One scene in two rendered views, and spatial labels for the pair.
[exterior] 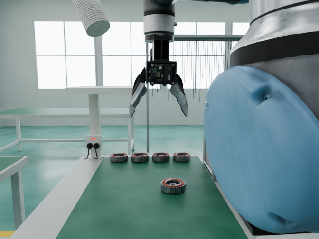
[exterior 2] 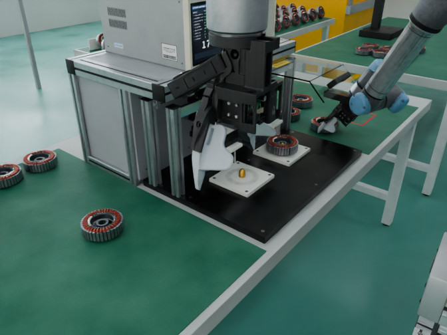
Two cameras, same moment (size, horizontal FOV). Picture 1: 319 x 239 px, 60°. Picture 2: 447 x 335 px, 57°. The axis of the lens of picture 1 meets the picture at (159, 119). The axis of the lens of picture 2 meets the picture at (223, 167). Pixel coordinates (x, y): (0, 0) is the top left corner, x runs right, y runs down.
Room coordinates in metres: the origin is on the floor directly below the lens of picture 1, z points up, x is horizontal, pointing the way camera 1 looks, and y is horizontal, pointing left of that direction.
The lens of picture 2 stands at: (0.36, 0.42, 1.46)
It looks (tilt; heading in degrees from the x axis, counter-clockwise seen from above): 29 degrees down; 310
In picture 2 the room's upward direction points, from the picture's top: straight up
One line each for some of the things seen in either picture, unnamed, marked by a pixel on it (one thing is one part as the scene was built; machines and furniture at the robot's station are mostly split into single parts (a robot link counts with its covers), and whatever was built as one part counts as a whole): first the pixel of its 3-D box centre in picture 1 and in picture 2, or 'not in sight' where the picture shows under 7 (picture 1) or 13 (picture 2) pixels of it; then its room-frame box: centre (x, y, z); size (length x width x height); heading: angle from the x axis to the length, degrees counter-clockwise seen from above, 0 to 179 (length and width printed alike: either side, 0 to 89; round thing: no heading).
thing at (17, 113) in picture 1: (69, 133); not in sight; (4.34, 1.44, 0.37); 2.10 x 0.90 x 0.75; 92
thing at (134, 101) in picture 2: not in sight; (205, 107); (1.31, -0.61, 0.92); 0.66 x 0.01 x 0.30; 92
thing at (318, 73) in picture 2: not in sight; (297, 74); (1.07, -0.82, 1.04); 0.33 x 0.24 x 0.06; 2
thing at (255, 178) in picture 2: not in sight; (241, 177); (1.05, -0.49, 0.78); 0.15 x 0.15 x 0.01; 2
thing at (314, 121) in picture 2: not in sight; (324, 124); (1.07, -1.06, 0.77); 0.11 x 0.11 x 0.04
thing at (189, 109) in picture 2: not in sight; (241, 86); (1.16, -0.61, 1.03); 0.62 x 0.01 x 0.03; 92
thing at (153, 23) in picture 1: (160, 27); (238, 14); (0.69, 0.00, 1.37); 0.08 x 0.08 x 0.05
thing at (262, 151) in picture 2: not in sight; (281, 151); (1.06, -0.73, 0.78); 0.15 x 0.15 x 0.01; 2
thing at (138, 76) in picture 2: not in sight; (189, 55); (1.38, -0.60, 1.09); 0.68 x 0.44 x 0.05; 92
